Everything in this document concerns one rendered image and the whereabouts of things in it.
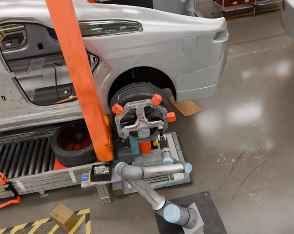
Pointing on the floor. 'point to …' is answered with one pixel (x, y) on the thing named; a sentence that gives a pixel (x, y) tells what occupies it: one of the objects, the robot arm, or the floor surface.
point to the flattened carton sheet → (185, 107)
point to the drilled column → (104, 194)
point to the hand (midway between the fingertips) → (161, 134)
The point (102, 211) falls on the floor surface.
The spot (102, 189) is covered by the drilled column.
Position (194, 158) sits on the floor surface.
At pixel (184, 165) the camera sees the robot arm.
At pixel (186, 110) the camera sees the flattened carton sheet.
